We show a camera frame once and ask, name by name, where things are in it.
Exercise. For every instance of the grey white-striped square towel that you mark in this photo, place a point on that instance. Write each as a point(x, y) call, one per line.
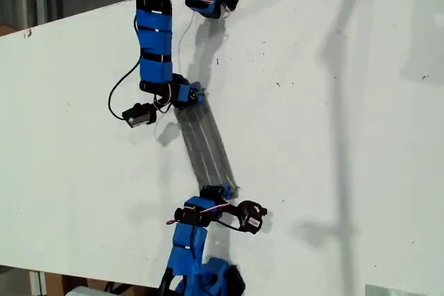
point(204, 143)

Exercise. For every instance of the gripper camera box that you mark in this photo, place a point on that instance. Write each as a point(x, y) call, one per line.
point(137, 117)
point(251, 219)

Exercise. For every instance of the white box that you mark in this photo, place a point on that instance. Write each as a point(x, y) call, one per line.
point(86, 292)

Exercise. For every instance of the white table leg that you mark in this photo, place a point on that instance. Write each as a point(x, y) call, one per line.
point(38, 284)

